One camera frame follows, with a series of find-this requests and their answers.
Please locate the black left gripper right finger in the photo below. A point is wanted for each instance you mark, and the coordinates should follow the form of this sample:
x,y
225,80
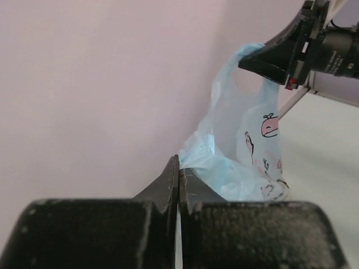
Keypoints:
x,y
217,233

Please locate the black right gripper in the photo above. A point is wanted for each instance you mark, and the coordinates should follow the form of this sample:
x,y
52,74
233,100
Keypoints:
x,y
290,56

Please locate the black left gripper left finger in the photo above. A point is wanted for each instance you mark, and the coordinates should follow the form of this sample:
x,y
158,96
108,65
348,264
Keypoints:
x,y
138,232

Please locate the light blue plastic bag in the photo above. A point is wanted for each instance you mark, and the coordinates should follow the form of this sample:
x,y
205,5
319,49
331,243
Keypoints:
x,y
235,149

